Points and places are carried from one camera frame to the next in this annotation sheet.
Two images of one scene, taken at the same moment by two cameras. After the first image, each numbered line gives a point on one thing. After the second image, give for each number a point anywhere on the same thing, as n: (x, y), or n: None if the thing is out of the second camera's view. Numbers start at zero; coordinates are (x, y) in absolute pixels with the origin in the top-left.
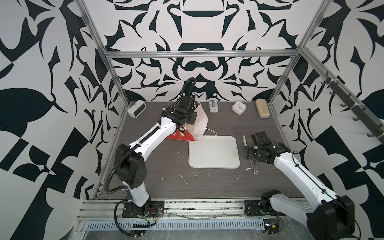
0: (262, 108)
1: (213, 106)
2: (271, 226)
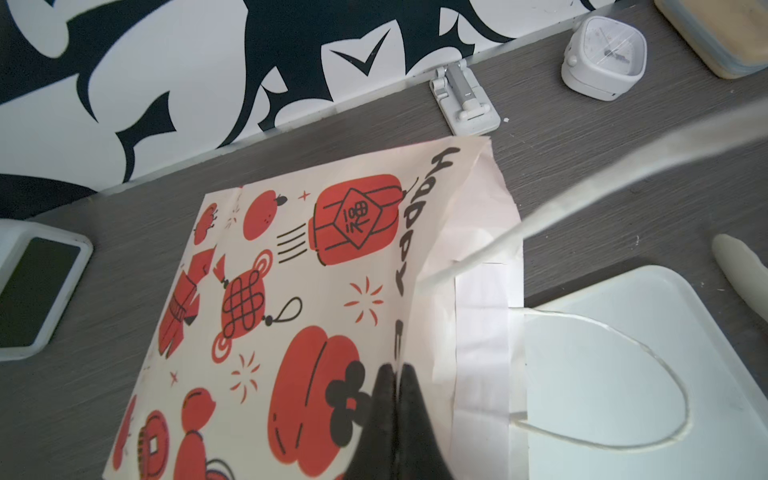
0: (730, 35)
1: (463, 101)
2: None
